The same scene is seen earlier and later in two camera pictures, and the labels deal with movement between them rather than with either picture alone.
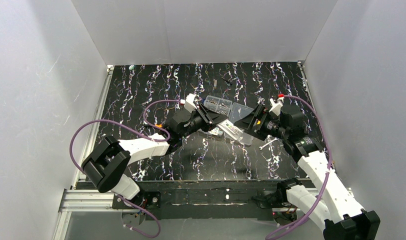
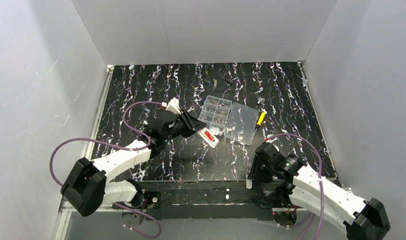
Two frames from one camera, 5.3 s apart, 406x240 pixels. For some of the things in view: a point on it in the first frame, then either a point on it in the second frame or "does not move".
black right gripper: [257, 117] → [259, 166]
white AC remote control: [229, 127] → [213, 143]
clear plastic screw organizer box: [234, 112] does not move
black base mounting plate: [209, 200] does not move
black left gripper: [205, 114] → [192, 122]
